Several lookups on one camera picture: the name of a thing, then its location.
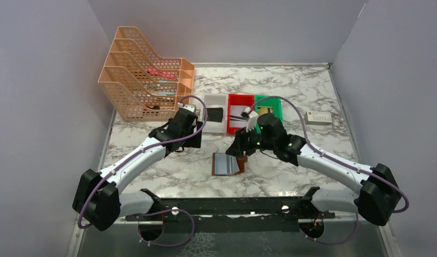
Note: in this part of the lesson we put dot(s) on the black mounting rail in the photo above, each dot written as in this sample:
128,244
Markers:
221,215

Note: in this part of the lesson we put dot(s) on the green plastic bin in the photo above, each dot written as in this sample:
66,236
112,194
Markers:
273,106

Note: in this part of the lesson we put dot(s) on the small white card box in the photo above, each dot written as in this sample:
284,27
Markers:
318,118

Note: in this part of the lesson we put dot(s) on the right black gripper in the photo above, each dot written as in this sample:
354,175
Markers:
240,144

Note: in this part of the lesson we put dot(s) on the brown leather card holder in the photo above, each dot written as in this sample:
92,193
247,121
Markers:
226,165

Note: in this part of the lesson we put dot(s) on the red plastic bin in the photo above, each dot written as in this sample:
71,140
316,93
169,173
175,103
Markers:
236,104

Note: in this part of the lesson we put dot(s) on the gold cards in green bin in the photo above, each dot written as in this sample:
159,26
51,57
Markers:
261,110

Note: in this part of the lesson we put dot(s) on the white plastic bin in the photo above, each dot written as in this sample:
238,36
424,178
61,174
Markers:
216,106

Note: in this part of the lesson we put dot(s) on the peach plastic file organizer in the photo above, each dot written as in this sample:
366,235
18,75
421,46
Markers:
136,95

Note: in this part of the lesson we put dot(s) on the black card in white bin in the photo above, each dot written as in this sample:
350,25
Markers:
215,115

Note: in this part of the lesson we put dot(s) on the pink item in organizer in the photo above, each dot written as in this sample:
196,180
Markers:
161,75

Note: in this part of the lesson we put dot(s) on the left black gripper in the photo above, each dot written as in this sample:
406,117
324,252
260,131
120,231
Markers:
197,126

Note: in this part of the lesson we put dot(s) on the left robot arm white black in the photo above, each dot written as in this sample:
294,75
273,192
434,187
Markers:
99,197

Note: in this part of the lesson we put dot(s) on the white cards in red bin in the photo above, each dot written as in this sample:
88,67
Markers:
235,117

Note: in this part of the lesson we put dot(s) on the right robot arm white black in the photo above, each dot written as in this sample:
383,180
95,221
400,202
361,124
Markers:
371,192

